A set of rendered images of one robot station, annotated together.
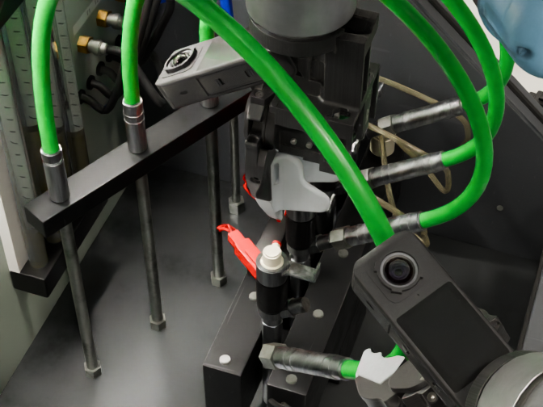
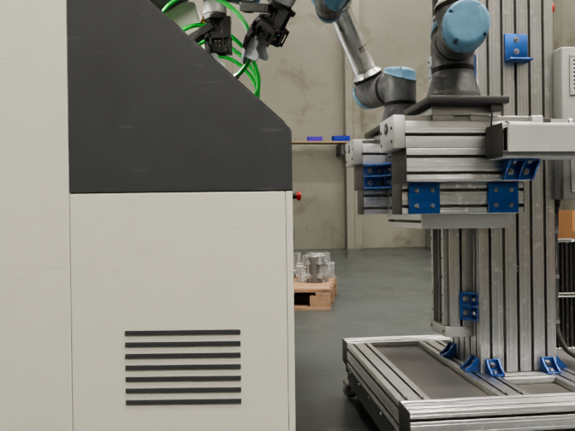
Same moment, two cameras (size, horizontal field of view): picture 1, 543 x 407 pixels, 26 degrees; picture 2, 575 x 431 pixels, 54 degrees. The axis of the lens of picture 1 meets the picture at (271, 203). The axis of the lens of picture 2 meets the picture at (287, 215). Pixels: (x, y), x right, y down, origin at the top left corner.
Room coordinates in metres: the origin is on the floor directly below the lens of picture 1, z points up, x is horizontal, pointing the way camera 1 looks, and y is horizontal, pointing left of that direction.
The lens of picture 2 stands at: (-1.13, 0.37, 0.73)
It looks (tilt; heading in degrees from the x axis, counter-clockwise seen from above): 0 degrees down; 341
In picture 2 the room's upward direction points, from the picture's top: 1 degrees counter-clockwise
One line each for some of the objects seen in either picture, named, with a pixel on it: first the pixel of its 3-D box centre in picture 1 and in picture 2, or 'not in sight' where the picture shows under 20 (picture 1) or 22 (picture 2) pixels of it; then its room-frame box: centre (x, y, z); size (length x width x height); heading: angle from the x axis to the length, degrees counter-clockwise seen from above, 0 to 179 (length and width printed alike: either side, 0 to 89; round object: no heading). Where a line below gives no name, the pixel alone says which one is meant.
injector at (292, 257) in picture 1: (309, 274); not in sight; (0.72, -0.04, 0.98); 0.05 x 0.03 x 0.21; 71
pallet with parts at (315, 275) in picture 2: not in sight; (255, 278); (3.41, -0.93, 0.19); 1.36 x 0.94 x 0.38; 65
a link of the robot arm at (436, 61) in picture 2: not in sight; (453, 44); (0.21, -0.61, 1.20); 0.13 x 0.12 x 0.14; 155
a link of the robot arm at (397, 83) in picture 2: not in sight; (399, 85); (0.71, -0.73, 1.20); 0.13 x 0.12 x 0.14; 15
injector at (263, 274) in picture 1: (283, 337); not in sight; (0.65, -0.01, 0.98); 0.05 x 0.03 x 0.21; 71
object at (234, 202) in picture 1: (234, 151); not in sight; (0.95, 0.04, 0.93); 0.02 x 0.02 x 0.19; 71
